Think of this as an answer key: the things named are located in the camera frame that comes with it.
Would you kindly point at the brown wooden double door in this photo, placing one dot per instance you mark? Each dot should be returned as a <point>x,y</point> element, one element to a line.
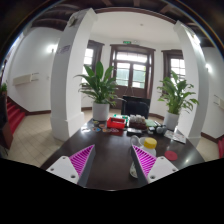
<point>133,69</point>

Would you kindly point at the red round coaster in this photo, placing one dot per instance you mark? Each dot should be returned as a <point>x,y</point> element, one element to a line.
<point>170,155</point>

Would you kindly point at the black office chair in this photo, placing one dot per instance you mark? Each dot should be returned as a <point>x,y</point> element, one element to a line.
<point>135,106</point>

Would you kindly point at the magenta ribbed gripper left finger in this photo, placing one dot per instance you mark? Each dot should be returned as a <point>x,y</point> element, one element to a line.
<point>75,168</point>

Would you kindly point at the right white pillar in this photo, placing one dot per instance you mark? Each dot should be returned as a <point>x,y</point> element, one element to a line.
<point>191,124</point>

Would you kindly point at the brown box of items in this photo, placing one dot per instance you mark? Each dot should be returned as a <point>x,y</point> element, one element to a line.
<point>138,122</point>

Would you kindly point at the black flat device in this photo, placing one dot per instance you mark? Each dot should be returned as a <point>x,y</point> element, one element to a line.
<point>133,131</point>

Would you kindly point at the left white pillar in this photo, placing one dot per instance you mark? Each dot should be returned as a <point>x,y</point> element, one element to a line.
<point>65,99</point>

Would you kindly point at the red staircase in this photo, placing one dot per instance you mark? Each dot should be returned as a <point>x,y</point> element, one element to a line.
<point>15,114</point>

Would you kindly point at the magazine on table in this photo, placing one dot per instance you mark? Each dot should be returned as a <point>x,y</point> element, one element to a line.
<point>175,136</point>

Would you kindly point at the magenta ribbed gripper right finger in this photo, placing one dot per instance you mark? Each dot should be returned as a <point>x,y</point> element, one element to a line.
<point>160,169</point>

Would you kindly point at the red plastic tray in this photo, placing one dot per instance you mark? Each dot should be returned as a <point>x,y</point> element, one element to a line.
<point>118,123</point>

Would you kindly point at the clear jug with yellow lid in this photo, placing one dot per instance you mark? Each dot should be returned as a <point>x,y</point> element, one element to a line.
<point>148,145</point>

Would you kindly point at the white pillar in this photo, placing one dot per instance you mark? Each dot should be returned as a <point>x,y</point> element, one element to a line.
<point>65,99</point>
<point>191,124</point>

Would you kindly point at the right potted green plant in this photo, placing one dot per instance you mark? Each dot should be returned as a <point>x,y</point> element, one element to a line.
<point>177,95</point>

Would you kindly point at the left potted green plant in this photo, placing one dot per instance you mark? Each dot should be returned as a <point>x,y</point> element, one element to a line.
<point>101,88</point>

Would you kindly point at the potted green plant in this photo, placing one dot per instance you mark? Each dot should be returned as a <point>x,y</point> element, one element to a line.
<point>177,95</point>
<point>101,88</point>

